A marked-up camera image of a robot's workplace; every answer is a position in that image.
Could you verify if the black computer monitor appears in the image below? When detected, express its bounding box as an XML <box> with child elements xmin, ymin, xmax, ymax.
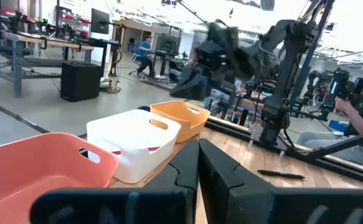
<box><xmin>90</xmin><ymin>8</ymin><xmax>110</xmax><ymax>35</ymax></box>

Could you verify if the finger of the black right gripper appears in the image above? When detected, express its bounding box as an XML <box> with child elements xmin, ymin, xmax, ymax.
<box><xmin>170</xmin><ymin>70</ymin><xmax>190</xmax><ymax>100</ymax></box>
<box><xmin>187</xmin><ymin>67</ymin><xmax>212</xmax><ymax>102</ymax></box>

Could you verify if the coral orange plastic bin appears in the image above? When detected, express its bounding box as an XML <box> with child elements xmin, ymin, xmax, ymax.
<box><xmin>0</xmin><ymin>132</ymin><xmax>119</xmax><ymax>224</ymax></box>

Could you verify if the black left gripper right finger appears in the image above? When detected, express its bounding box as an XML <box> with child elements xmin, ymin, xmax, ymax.
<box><xmin>198</xmin><ymin>138</ymin><xmax>276</xmax><ymax>224</ymax></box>

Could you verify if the white plastic bin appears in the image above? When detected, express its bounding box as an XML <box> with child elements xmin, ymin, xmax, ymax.
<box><xmin>86</xmin><ymin>108</ymin><xmax>182</xmax><ymax>184</ymax></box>

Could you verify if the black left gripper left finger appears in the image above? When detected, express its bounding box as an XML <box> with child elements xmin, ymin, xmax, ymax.
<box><xmin>142</xmin><ymin>138</ymin><xmax>200</xmax><ymax>191</ymax></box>

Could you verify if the black pen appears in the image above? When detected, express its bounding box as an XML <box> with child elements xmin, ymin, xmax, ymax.
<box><xmin>257</xmin><ymin>169</ymin><xmax>306</xmax><ymax>180</ymax></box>

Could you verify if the grey metal workbench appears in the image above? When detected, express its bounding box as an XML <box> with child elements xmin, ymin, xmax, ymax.
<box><xmin>0</xmin><ymin>24</ymin><xmax>95</xmax><ymax>98</ymax></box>

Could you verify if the black speaker box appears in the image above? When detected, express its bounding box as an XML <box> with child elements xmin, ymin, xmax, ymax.
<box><xmin>60</xmin><ymin>61</ymin><xmax>103</xmax><ymax>103</ymax></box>

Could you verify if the yellow orange plastic bin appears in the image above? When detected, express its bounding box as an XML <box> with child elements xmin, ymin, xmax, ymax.
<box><xmin>149</xmin><ymin>100</ymin><xmax>211</xmax><ymax>144</ymax></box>

